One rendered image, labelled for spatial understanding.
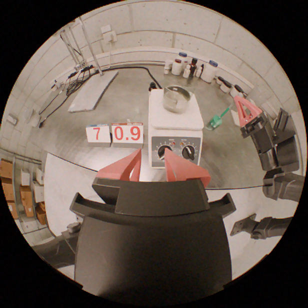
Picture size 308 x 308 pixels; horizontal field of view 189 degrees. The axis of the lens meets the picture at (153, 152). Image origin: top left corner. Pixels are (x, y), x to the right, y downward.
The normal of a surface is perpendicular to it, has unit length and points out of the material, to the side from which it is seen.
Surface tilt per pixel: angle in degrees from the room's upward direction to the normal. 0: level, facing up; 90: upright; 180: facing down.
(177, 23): 90
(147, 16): 90
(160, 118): 0
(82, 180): 0
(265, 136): 90
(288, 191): 78
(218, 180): 0
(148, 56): 90
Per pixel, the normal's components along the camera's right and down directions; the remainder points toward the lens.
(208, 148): 0.00, -0.23
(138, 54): -0.16, 0.96
